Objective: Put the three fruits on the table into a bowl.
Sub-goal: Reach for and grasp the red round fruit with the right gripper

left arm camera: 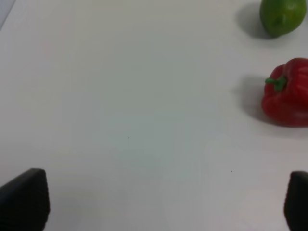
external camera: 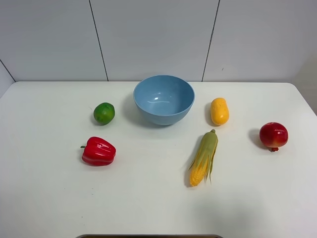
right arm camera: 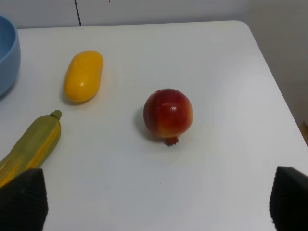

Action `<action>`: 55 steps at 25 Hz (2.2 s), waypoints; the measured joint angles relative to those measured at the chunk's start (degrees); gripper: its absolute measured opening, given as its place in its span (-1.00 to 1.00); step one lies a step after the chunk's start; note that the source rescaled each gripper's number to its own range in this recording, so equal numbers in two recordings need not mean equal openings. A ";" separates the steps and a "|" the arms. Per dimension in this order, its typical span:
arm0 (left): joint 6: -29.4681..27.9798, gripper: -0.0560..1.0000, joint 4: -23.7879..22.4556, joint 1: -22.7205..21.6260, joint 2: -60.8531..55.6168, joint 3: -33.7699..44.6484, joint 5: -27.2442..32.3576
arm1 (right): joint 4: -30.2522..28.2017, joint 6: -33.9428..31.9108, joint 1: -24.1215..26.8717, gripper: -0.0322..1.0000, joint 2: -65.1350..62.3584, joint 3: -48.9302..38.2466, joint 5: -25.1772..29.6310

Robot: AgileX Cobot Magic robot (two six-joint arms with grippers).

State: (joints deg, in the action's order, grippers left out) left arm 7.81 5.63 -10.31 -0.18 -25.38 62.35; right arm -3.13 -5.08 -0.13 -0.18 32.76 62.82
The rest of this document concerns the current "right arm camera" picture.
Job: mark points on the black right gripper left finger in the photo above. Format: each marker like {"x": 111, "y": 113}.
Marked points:
{"x": 24, "y": 203}

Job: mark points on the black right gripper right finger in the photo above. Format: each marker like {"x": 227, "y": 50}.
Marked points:
{"x": 288, "y": 204}

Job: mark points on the yellow mango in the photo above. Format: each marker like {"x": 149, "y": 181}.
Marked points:
{"x": 82, "y": 79}

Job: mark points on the red pomegranate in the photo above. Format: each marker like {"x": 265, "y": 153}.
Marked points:
{"x": 167, "y": 114}

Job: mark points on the blue bowl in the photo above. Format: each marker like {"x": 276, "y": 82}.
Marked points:
{"x": 10, "y": 55}

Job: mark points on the corn cob with green husk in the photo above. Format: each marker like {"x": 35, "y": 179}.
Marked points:
{"x": 33, "y": 148}

